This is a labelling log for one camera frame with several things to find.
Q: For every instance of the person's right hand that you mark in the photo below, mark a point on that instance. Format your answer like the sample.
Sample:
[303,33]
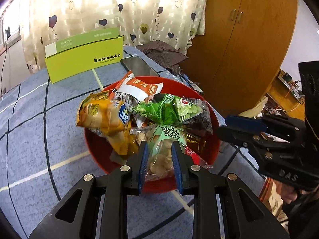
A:
[289,194]

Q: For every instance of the window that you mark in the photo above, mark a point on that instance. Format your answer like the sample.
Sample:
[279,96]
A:
[12,29]

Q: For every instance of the red plastic basket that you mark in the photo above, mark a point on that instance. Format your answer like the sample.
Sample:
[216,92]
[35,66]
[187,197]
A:
[99,149]

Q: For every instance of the wooden wardrobe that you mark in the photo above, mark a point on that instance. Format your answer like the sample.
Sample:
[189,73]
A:
[236,42]

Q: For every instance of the black charger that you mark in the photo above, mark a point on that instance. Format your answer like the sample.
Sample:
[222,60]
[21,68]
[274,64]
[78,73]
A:
[7,32]

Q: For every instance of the dark checked cloth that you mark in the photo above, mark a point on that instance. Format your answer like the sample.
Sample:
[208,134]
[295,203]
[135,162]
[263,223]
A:
[162,52]

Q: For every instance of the clear bag of puffs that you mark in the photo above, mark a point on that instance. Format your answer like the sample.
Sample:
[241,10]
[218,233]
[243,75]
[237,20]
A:
[159,154]

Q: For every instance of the yellow chip bag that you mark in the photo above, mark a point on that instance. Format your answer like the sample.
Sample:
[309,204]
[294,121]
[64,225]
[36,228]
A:
[99,114]

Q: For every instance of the green pea snack packet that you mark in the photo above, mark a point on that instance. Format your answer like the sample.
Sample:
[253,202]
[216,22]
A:
[159,109]

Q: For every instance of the green cardboard box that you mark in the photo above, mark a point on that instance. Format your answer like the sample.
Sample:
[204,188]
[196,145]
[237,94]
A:
[82,62]

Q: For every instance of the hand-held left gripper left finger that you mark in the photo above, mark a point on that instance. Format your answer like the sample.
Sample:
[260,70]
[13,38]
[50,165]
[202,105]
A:
[143,166]

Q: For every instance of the heart print curtain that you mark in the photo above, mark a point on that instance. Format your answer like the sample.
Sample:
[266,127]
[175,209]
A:
[99,5]

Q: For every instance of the black smartphone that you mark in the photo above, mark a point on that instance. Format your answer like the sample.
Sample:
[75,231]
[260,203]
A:
[139,66]

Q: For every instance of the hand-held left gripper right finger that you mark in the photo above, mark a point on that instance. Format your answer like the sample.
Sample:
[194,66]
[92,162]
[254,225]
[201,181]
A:
[177,169]

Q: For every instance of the wooden desk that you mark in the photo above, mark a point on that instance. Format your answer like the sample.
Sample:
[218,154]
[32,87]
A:
[276,92]

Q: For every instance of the orange white snack packet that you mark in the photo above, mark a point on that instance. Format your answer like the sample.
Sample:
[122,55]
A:
[139,87]

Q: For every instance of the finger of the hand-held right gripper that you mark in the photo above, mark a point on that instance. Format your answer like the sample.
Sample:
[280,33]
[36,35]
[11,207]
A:
[244,123]
[236,135]

